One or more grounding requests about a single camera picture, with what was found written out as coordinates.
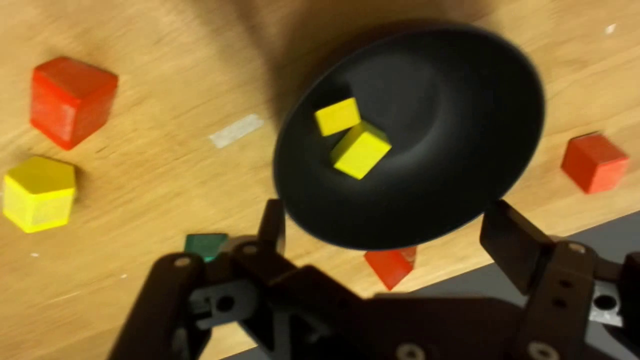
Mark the small yellow block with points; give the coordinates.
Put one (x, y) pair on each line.
(336, 116)

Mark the yellow cube block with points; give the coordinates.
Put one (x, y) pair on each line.
(360, 150)

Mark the black bowl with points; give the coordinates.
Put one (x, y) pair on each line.
(463, 110)

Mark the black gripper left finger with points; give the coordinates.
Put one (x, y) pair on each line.
(273, 228)

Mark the small red wedge block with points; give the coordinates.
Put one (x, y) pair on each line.
(390, 266)

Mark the large yellow block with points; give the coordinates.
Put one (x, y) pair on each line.
(39, 194)

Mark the teal green block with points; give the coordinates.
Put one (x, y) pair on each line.
(205, 245)

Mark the red hexagonal block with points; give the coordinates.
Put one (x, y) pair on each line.
(594, 162)

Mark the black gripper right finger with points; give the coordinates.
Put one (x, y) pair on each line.
(515, 245)

